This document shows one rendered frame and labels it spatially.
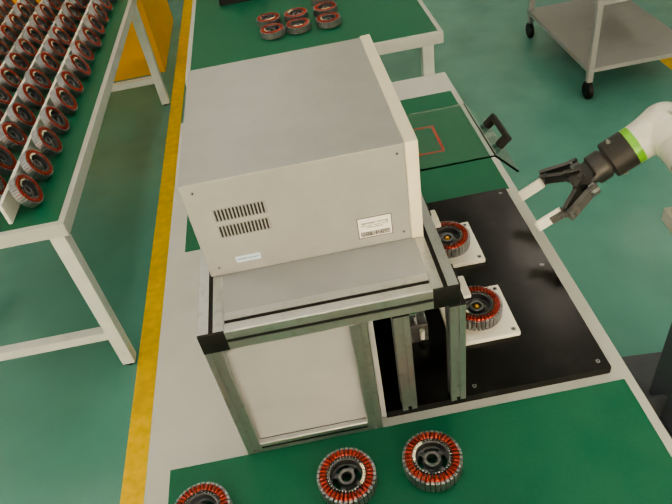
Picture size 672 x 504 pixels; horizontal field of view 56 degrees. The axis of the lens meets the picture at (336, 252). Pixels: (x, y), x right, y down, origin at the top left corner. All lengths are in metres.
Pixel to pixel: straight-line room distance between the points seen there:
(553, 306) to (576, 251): 1.31
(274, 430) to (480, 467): 0.40
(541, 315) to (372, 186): 0.59
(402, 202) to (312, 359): 0.32
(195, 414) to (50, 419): 1.28
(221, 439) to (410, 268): 0.56
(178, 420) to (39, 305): 1.78
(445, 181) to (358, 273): 0.85
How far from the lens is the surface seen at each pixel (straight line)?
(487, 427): 1.32
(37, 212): 2.25
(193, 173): 1.05
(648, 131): 1.61
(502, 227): 1.69
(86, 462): 2.46
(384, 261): 1.10
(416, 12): 3.02
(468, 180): 1.89
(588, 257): 2.78
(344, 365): 1.16
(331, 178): 1.03
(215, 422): 1.41
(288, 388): 1.20
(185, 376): 1.51
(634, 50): 3.95
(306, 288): 1.08
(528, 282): 1.55
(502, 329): 1.43
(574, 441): 1.32
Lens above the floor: 1.87
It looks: 41 degrees down
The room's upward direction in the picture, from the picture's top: 11 degrees counter-clockwise
